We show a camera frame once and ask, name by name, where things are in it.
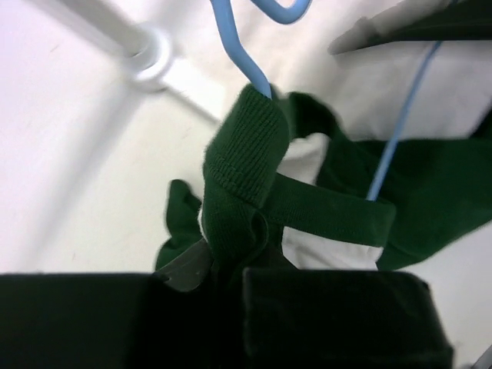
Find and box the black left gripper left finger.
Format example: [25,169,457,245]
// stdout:
[1,241,244,368]

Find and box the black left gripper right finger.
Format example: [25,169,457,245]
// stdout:
[243,269,454,368]

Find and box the green and white t shirt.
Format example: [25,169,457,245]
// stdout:
[154,0,492,285]

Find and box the light blue hanger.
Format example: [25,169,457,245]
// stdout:
[211,0,442,201]

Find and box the white metal clothes rack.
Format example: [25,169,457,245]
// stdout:
[22,0,224,126]

